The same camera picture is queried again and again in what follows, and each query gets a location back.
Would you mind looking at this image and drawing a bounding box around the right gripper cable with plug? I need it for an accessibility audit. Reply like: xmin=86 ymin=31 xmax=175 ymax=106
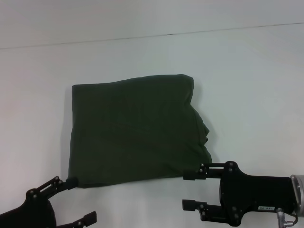
xmin=275 ymin=208 xmax=299 ymax=228

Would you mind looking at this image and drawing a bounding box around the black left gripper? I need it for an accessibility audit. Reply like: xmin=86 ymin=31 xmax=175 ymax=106
xmin=0 ymin=176 xmax=98 ymax=228

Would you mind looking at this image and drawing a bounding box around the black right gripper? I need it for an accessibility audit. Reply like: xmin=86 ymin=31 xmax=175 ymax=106
xmin=182 ymin=161 xmax=298 ymax=225

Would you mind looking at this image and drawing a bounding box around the dark green FREE T-shirt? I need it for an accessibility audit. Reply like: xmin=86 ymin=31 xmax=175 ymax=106
xmin=67 ymin=74 xmax=213 ymax=190

